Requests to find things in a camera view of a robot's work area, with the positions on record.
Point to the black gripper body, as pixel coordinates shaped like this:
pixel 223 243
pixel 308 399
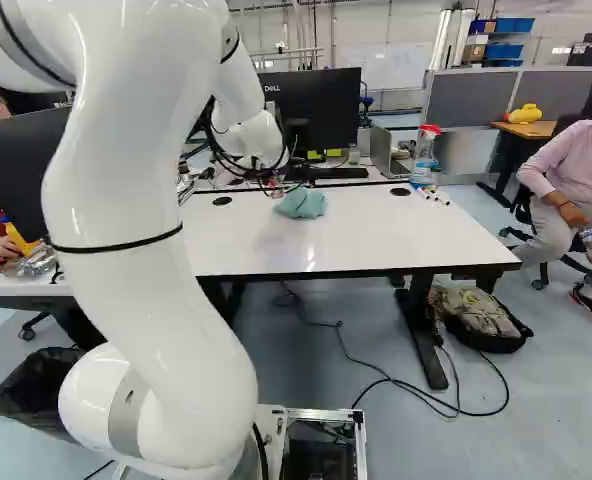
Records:
pixel 268 176

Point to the green towel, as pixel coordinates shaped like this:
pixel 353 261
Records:
pixel 303 204

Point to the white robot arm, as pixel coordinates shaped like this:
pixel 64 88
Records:
pixel 141 150

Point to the black keyboard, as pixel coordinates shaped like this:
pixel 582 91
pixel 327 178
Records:
pixel 336 173

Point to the black computer monitor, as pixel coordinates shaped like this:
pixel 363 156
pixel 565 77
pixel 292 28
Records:
pixel 316 105

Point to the white table with black legs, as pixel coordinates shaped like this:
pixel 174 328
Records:
pixel 356 235

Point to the white desk with monitor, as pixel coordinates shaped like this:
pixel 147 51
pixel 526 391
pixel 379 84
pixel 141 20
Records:
pixel 376 170

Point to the grey open box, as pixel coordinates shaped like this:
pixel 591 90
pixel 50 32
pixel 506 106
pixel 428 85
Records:
pixel 386 150

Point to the clear spray bottle red trigger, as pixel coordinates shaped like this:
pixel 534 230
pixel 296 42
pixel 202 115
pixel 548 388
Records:
pixel 423 162

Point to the grey partition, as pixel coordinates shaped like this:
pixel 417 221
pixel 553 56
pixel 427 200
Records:
pixel 471 100

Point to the crumpled silver foil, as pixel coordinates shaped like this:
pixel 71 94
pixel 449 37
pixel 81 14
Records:
pixel 33 262

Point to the black and beige backpack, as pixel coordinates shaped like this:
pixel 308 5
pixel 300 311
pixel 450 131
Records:
pixel 481 315

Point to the yellow bottle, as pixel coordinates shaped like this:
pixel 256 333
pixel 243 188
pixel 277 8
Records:
pixel 18 237

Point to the black office chair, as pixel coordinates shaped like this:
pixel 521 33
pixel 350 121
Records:
pixel 526 210

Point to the yellow toy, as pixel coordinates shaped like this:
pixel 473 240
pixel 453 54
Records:
pixel 523 114

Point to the wooden top desk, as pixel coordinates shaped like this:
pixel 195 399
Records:
pixel 531 129

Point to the black trash bin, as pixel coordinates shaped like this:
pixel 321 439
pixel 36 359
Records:
pixel 31 390

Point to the clear plastic water bottle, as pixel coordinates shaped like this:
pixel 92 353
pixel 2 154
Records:
pixel 591 241

